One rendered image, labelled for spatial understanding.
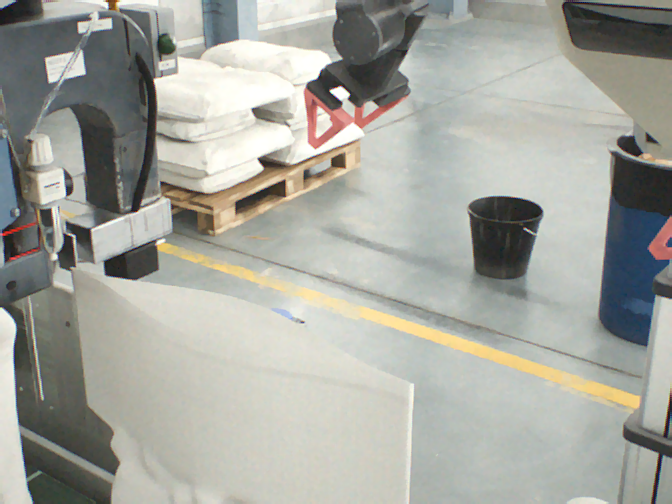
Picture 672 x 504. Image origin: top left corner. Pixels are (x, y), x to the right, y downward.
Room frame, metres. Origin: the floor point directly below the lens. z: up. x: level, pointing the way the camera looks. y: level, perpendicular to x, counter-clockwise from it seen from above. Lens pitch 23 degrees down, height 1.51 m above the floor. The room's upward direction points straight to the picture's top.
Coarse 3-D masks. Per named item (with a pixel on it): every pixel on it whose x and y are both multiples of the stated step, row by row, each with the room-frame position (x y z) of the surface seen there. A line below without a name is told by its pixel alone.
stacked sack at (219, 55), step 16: (224, 48) 4.67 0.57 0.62; (240, 48) 4.63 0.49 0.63; (256, 48) 4.65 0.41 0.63; (272, 48) 4.68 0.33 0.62; (288, 48) 4.69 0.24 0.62; (224, 64) 4.52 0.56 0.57; (240, 64) 4.46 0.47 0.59; (256, 64) 4.42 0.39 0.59; (272, 64) 4.38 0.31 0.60; (288, 64) 4.36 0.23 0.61; (304, 64) 4.42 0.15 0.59; (320, 64) 4.52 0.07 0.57; (288, 80) 4.30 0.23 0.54; (304, 80) 4.39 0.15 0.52
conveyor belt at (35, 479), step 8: (24, 464) 1.52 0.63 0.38; (32, 472) 1.49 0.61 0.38; (40, 472) 1.49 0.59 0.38; (32, 480) 1.46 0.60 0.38; (40, 480) 1.46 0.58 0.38; (48, 480) 1.46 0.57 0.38; (32, 488) 1.44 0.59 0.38; (40, 488) 1.44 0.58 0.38; (48, 488) 1.44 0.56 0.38; (56, 488) 1.44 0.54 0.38; (64, 488) 1.44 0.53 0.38; (32, 496) 1.42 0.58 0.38; (40, 496) 1.42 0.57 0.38; (48, 496) 1.42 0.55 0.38; (56, 496) 1.42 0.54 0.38; (64, 496) 1.42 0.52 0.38; (72, 496) 1.41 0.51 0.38; (80, 496) 1.41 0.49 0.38
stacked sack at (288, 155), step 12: (324, 120) 4.55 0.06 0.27; (300, 132) 4.34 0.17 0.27; (348, 132) 4.49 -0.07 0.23; (360, 132) 4.58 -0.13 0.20; (300, 144) 4.20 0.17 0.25; (336, 144) 4.42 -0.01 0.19; (264, 156) 4.21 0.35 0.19; (276, 156) 4.18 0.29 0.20; (288, 156) 4.15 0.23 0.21; (300, 156) 4.18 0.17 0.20
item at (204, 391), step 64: (128, 320) 0.93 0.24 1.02; (192, 320) 0.95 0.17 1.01; (256, 320) 0.91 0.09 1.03; (128, 384) 0.94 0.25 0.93; (192, 384) 0.84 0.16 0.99; (256, 384) 0.80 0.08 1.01; (320, 384) 0.78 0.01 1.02; (384, 384) 0.76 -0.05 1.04; (128, 448) 0.94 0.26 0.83; (192, 448) 0.84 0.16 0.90; (256, 448) 0.81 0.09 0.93; (320, 448) 0.78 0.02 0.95; (384, 448) 0.76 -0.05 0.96
